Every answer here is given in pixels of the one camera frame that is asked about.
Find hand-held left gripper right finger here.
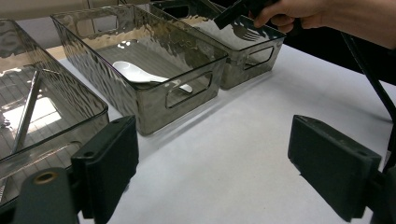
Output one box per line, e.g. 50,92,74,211
287,114,383,223

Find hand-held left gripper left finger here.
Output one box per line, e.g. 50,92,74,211
70,115,140,224

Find metal fork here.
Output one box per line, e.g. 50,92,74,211
232,23,265,43

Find smoky clear plastic bin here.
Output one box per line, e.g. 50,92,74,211
50,3,229,136
148,0,287,91
0,18,110,208

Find metal chopstick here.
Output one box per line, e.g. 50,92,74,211
11,69,42,154

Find black curtain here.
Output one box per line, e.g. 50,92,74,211
279,27,396,85

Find white table cover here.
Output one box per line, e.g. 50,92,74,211
15,43,396,224

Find beige wooden shelf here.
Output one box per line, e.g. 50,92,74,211
0,0,150,21

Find right hand-held gripper black cable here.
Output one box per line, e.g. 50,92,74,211
340,31,396,171

